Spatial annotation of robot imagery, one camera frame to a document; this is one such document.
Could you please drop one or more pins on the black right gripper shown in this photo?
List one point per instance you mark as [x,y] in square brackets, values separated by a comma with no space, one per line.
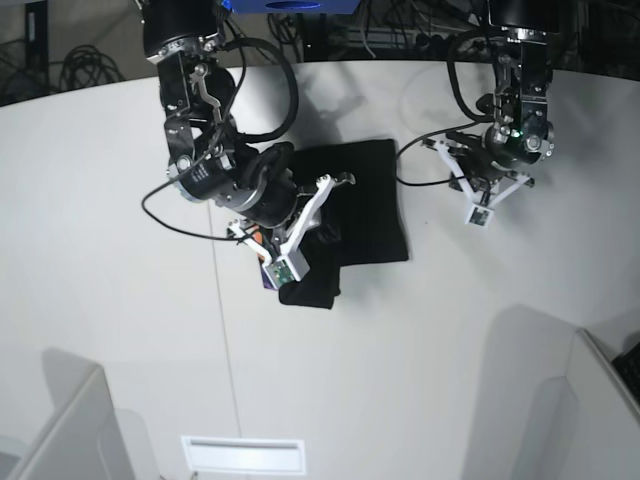
[276,202]

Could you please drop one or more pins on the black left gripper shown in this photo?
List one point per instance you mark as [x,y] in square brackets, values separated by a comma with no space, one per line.
[485,176]

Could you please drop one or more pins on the black T-shirt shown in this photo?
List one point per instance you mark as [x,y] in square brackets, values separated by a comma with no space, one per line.
[360,223]

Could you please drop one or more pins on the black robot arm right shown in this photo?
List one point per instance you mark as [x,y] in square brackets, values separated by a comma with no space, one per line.
[209,158]

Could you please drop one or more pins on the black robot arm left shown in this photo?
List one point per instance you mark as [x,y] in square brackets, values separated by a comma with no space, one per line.
[515,114]

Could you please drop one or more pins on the white power strip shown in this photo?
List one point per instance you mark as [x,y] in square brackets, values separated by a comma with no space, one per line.
[379,38]

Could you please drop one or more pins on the blue box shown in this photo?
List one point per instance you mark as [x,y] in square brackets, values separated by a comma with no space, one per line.
[293,6]

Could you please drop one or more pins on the black keyboard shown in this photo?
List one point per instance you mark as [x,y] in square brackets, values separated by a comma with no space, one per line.
[628,367]

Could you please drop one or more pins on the white partition panel right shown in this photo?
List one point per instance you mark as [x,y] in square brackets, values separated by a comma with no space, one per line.
[583,424]

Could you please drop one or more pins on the white partition panel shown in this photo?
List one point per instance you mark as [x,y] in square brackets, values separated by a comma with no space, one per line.
[81,440]
[583,424]

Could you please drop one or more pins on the white partition panel left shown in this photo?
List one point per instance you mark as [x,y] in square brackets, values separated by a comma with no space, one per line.
[81,440]

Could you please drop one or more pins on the black computer tower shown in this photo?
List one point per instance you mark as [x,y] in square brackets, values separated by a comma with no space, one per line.
[37,43]

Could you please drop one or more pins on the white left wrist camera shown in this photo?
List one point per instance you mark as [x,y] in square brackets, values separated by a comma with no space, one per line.
[479,215]

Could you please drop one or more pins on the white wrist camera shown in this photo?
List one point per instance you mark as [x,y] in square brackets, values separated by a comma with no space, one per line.
[479,215]
[286,269]

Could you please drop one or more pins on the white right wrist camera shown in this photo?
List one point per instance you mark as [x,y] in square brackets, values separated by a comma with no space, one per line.
[286,269]

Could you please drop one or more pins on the white table cable grommet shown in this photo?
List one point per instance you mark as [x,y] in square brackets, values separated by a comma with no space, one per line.
[275,457]

